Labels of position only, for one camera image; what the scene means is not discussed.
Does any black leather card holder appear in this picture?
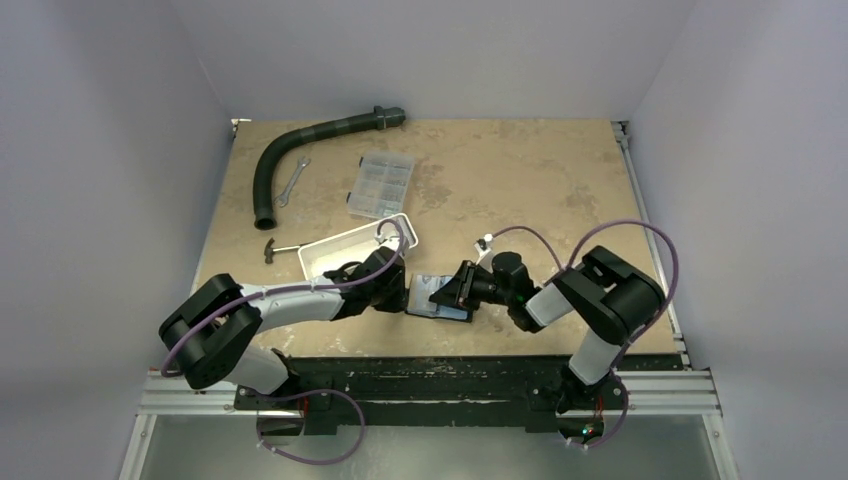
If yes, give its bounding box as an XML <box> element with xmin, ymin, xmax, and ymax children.
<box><xmin>405</xmin><ymin>274</ymin><xmax>472</xmax><ymax>323</ymax></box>

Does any black corrugated hose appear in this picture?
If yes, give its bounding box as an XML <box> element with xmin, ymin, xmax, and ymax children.
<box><xmin>252</xmin><ymin>105</ymin><xmax>407</xmax><ymax>232</ymax></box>

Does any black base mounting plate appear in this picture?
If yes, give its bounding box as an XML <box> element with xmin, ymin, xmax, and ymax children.
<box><xmin>235</xmin><ymin>355</ymin><xmax>625</xmax><ymax>435</ymax></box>

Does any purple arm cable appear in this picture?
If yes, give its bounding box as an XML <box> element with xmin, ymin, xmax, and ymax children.
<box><xmin>486</xmin><ymin>219</ymin><xmax>681</xmax><ymax>372</ymax></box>
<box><xmin>160</xmin><ymin>218</ymin><xmax>407</xmax><ymax>379</ymax></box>

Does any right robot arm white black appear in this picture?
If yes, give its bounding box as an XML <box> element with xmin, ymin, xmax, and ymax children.
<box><xmin>427</xmin><ymin>246</ymin><xmax>666</xmax><ymax>407</ymax></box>

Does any clear plastic screw box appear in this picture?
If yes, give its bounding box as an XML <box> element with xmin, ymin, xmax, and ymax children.
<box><xmin>346</xmin><ymin>150</ymin><xmax>416</xmax><ymax>219</ymax></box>

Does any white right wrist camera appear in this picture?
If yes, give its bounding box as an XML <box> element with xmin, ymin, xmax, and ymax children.
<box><xmin>474</xmin><ymin>233</ymin><xmax>494</xmax><ymax>270</ymax></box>

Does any small black hammer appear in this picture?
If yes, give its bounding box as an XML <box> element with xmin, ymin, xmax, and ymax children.
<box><xmin>263</xmin><ymin>238</ymin><xmax>304</xmax><ymax>264</ymax></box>

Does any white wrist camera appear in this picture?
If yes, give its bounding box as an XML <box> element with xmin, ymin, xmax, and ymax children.
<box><xmin>378</xmin><ymin>229</ymin><xmax>408</xmax><ymax>257</ymax></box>
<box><xmin>474</xmin><ymin>233</ymin><xmax>494</xmax><ymax>270</ymax></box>

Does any silver wrench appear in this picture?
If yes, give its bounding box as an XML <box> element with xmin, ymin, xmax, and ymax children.
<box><xmin>274</xmin><ymin>157</ymin><xmax>311</xmax><ymax>208</ymax></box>

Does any white VIP credit card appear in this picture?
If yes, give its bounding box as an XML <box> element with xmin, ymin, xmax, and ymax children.
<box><xmin>407</xmin><ymin>274</ymin><xmax>442</xmax><ymax>316</ymax></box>

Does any white rectangular tray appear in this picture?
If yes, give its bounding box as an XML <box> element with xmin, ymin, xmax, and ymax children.
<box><xmin>297</xmin><ymin>220</ymin><xmax>396</xmax><ymax>280</ymax></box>

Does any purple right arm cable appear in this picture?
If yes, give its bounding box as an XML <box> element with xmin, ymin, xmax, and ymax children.
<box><xmin>486</xmin><ymin>219</ymin><xmax>681</xmax><ymax>372</ymax></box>

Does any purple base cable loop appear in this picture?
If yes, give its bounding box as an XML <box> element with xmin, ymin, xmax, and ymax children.
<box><xmin>255</xmin><ymin>387</ymin><xmax>368</xmax><ymax>466</ymax></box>

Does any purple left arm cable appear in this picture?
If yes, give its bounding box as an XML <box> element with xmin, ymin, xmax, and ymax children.
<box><xmin>160</xmin><ymin>218</ymin><xmax>407</xmax><ymax>379</ymax></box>

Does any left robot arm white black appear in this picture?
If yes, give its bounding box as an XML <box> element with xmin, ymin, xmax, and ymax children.
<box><xmin>158</xmin><ymin>247</ymin><xmax>406</xmax><ymax>409</ymax></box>

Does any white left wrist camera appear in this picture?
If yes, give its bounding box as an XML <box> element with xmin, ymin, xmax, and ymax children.
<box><xmin>378</xmin><ymin>229</ymin><xmax>408</xmax><ymax>257</ymax></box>

